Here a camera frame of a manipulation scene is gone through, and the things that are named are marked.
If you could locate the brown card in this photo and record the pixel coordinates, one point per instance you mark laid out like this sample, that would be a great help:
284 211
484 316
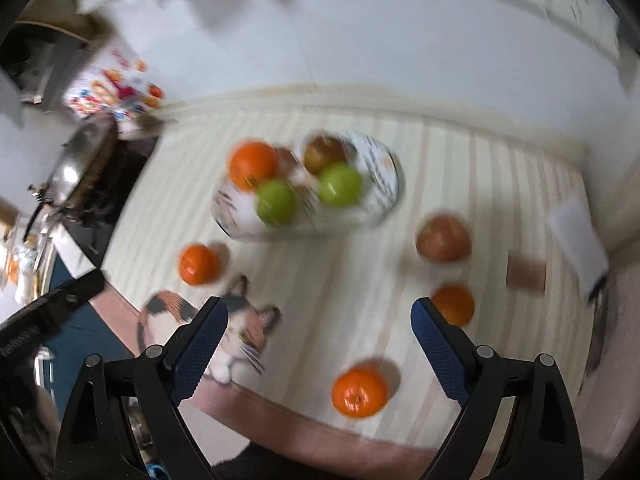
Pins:
526 273

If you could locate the black stove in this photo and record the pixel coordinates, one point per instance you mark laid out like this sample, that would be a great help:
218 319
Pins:
112 195

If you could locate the large red apple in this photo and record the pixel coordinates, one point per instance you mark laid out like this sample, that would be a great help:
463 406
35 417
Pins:
444 237

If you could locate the large orange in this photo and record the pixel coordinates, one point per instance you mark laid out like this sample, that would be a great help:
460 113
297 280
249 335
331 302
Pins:
252 162

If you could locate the colourful printed box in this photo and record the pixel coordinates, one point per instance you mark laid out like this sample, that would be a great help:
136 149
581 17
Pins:
112 90

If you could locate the brownish red apple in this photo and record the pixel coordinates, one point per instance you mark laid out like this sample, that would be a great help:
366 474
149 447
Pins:
324 154

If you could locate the small orange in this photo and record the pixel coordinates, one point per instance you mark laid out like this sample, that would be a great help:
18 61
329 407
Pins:
199 265

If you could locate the patterned white plate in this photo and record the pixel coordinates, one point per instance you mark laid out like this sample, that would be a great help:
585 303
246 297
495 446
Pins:
381 175

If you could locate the metal pot lid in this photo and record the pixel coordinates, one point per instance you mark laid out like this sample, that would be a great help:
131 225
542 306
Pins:
75 165

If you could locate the calico cat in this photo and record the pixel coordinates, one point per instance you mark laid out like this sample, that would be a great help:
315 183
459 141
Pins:
162 317

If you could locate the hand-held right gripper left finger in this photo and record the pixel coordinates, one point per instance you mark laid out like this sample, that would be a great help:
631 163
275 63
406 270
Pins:
200 347

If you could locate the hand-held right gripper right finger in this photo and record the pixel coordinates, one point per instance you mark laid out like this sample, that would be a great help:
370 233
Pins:
440 350

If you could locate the white box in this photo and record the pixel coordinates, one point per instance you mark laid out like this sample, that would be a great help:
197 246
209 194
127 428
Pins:
577 245

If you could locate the orange with green stem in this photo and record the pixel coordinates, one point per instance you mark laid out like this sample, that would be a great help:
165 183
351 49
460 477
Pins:
360 392

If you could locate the striped cream mat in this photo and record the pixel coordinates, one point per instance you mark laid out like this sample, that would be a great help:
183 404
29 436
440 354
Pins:
350 290

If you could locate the green apple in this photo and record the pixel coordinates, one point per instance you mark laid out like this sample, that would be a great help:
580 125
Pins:
340 185
276 202

